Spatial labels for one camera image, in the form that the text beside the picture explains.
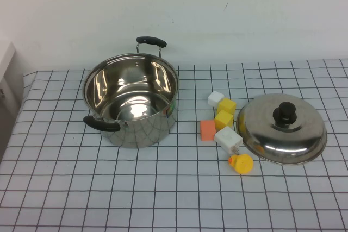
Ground steel lid black knob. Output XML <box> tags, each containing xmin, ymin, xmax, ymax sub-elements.
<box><xmin>235</xmin><ymin>93</ymin><xmax>328</xmax><ymax>165</ymax></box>

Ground small white cube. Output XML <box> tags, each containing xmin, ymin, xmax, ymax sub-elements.
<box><xmin>207</xmin><ymin>90</ymin><xmax>225</xmax><ymax>109</ymax></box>

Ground orange block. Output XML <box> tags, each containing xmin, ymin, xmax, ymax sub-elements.
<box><xmin>200</xmin><ymin>119</ymin><xmax>218</xmax><ymax>142</ymax></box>

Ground yellow cube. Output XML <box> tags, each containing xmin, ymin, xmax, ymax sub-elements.
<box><xmin>214</xmin><ymin>110</ymin><xmax>234</xmax><ymax>129</ymax></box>
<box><xmin>216</xmin><ymin>98</ymin><xmax>237</xmax><ymax>116</ymax></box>

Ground white power adapter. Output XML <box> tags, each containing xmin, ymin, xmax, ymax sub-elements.
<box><xmin>214</xmin><ymin>126</ymin><xmax>243</xmax><ymax>154</ymax></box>

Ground white black checkered tablecloth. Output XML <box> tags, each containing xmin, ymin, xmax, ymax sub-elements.
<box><xmin>0</xmin><ymin>58</ymin><xmax>348</xmax><ymax>232</ymax></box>

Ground yellow rubber duck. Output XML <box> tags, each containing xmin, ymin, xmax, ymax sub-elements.
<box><xmin>227</xmin><ymin>153</ymin><xmax>254</xmax><ymax>175</ymax></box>

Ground white furniture panel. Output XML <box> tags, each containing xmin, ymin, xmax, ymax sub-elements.
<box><xmin>0</xmin><ymin>41</ymin><xmax>24</xmax><ymax>161</ymax></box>

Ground stainless steel pot black handles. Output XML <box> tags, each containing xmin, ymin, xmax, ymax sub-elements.
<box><xmin>82</xmin><ymin>35</ymin><xmax>181</xmax><ymax>149</ymax></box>

